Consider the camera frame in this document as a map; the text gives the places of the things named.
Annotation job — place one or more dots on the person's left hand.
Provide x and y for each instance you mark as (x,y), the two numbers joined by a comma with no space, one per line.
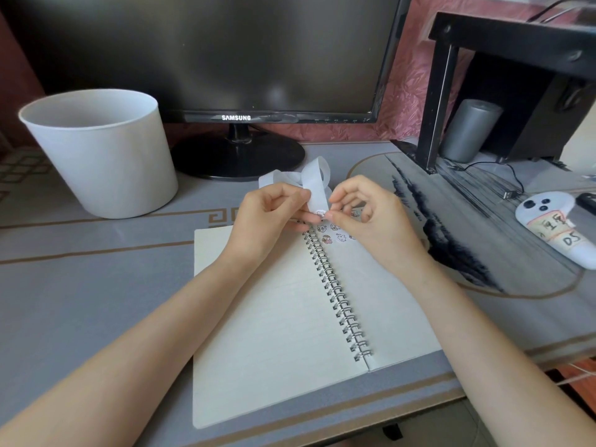
(258,216)

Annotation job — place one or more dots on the person's right hand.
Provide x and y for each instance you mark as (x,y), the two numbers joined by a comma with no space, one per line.
(382,218)

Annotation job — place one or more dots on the white sticker strip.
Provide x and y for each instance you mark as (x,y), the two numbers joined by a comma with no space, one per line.
(316,181)

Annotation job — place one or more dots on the cream spiral notebook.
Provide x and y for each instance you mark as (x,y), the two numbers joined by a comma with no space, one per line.
(270,325)

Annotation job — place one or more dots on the person's left forearm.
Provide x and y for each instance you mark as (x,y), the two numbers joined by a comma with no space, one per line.
(135,358)

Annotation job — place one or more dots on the person's right forearm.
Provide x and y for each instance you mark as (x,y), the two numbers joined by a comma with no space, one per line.
(493,349)

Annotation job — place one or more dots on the grey cylindrical speaker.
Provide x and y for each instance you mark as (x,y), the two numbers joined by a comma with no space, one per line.
(472,132)

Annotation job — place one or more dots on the black plug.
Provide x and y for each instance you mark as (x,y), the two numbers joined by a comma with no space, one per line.
(509,195)

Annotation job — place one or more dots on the white plastic waste bin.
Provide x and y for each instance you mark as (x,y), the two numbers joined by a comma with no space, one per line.
(107,167)

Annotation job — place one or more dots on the white labelled VR controller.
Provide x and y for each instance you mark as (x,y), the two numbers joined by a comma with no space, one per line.
(547,223)

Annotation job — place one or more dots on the black computer monitor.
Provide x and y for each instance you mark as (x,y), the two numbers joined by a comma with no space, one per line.
(212,51)

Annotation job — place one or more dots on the grey patterned desk mat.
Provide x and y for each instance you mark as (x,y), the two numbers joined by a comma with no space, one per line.
(93,293)

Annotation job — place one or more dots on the orange woven bag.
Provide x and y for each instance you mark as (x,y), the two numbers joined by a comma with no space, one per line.
(579,391)

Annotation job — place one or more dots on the black shelf frame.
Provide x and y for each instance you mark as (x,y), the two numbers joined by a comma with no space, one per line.
(435,111)

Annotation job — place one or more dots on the black desk frame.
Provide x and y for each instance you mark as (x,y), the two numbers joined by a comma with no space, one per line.
(392,432)

